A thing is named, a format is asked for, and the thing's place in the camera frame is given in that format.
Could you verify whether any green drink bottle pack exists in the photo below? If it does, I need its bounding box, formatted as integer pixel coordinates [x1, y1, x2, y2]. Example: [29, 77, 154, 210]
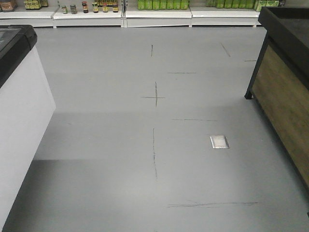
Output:
[137, 0, 190, 10]
[205, 0, 256, 9]

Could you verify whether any red-lid sauce jar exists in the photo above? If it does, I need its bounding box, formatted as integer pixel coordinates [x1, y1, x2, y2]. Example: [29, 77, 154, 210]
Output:
[82, 1, 89, 14]

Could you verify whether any white store shelving unit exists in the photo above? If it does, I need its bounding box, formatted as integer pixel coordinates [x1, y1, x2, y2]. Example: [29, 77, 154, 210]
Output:
[0, 0, 259, 28]

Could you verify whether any yellow-label sauce jar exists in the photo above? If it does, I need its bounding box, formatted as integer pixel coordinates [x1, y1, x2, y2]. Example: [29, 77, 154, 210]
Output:
[92, 2, 98, 13]

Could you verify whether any white chest freezer black lid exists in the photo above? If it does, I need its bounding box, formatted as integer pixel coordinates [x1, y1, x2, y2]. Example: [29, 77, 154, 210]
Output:
[0, 25, 56, 227]

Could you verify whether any black wooden produce stand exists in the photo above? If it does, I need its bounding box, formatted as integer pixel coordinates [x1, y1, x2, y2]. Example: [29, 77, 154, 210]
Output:
[244, 6, 309, 211]

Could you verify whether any dark sauce jar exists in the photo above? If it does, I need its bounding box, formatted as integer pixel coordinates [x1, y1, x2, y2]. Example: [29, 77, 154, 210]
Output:
[112, 2, 119, 13]

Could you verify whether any dark pickle glass jar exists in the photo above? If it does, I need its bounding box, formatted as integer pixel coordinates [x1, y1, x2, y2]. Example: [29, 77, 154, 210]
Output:
[70, 4, 77, 14]

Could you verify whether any green-lid glass jar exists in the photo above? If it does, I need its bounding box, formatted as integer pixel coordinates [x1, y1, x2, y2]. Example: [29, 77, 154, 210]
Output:
[61, 5, 68, 14]

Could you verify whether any metal floor outlet cover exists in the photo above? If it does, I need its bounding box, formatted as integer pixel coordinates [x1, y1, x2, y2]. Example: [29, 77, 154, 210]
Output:
[210, 135, 229, 149]

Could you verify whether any green drink bottle pack right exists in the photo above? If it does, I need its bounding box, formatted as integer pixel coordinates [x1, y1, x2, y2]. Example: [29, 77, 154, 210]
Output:
[205, 0, 256, 9]

